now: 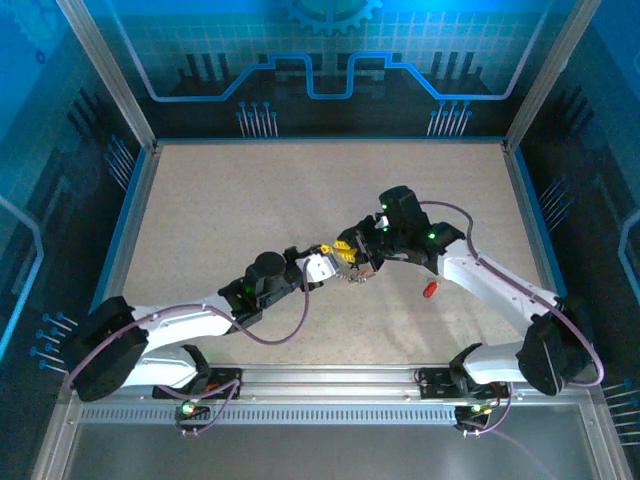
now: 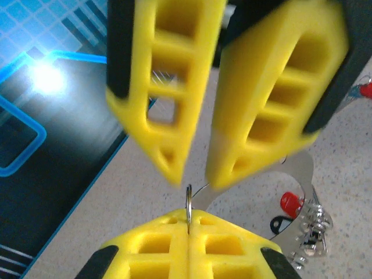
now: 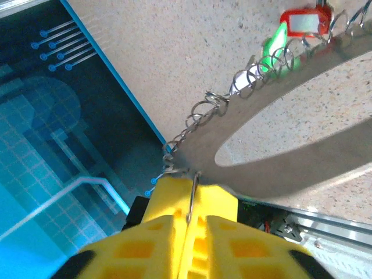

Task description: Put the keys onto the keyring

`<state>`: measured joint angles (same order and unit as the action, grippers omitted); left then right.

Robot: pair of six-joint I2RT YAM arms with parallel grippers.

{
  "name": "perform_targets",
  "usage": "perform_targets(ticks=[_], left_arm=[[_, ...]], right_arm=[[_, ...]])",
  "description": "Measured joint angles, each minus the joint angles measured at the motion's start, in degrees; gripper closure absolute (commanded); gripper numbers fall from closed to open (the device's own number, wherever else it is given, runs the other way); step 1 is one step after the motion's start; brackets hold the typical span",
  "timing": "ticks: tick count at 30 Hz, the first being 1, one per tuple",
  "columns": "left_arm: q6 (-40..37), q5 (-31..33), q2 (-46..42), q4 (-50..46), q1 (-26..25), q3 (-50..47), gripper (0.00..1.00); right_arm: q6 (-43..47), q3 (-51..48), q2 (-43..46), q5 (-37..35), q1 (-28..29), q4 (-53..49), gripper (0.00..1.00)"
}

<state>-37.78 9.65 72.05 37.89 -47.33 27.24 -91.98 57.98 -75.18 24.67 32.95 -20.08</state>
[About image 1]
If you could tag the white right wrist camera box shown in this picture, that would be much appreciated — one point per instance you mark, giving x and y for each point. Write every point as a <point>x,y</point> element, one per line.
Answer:
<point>382,222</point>

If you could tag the grey metal panel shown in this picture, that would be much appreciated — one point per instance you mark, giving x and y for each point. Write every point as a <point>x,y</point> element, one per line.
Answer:
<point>325,455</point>

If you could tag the blue circuit print panel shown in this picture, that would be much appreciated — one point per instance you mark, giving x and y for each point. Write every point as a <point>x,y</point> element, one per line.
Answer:
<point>200,30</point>
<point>30,150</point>
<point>610,150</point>

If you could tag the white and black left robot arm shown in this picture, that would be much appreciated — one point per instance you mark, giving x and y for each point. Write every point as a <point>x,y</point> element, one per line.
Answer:
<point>185,320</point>

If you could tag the small LED circuit board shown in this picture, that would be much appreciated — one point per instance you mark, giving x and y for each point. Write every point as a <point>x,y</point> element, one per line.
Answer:
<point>189,409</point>
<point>475,409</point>

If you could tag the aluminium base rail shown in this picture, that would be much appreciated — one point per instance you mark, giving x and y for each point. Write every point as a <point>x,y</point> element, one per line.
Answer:
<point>325,382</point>

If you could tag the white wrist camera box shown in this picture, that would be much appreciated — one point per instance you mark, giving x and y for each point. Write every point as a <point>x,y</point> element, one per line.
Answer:
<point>382,222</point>
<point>320,267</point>

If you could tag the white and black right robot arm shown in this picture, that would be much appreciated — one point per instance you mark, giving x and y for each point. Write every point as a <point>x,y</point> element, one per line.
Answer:
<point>490,285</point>

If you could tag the aluminium frame post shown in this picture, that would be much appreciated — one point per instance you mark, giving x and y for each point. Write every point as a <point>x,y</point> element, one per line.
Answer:
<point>550,75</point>
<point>107,75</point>

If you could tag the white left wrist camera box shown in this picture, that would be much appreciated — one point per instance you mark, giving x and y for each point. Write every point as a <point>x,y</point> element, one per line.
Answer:
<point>320,267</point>

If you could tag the bunch of keys with tags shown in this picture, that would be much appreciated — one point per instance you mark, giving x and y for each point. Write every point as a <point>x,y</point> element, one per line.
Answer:
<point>357,277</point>

